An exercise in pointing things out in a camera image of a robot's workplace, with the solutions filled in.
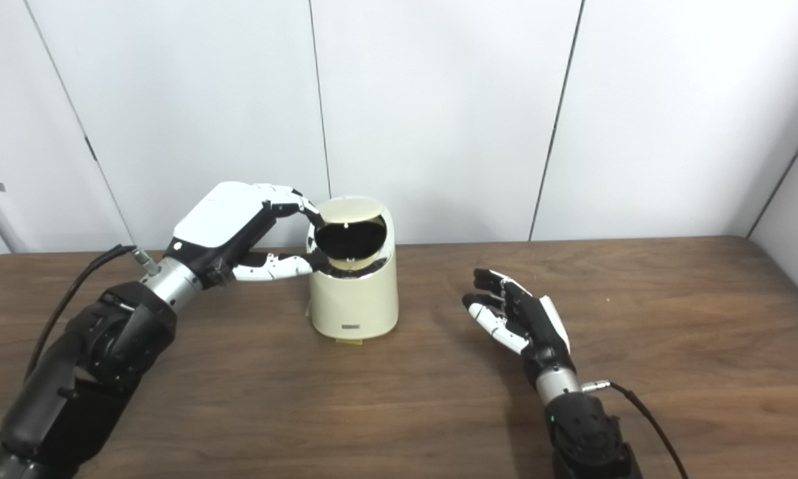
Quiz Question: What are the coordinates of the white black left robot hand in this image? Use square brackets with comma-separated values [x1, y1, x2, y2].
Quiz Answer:
[166, 182, 329, 288]

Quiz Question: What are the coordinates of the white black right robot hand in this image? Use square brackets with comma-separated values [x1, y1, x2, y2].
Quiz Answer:
[463, 268, 576, 387]

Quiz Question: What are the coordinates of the round cream bin lid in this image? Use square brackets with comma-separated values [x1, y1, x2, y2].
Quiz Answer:
[312, 196, 387, 225]

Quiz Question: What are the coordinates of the cream-colored bin body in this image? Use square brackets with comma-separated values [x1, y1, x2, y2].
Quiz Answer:
[307, 200, 399, 342]

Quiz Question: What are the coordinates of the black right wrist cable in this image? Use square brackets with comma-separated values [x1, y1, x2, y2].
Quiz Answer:
[582, 380, 689, 479]

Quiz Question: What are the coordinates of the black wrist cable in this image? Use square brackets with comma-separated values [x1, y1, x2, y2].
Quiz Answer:
[25, 245, 160, 380]
[582, 380, 689, 479]

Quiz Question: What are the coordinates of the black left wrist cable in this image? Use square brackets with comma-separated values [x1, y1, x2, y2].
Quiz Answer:
[25, 245, 160, 380]

